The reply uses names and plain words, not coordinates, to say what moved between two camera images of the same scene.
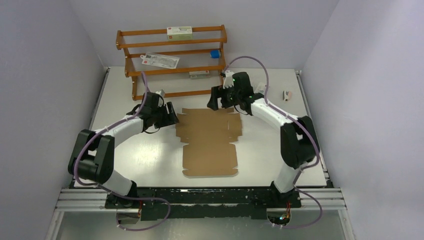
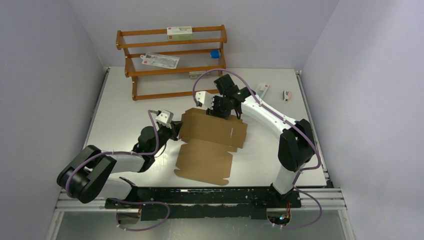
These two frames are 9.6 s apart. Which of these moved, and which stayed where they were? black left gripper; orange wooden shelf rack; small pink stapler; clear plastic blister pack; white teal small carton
Moved: black left gripper
Stayed: small pink stapler; orange wooden shelf rack; white teal small carton; clear plastic blister pack
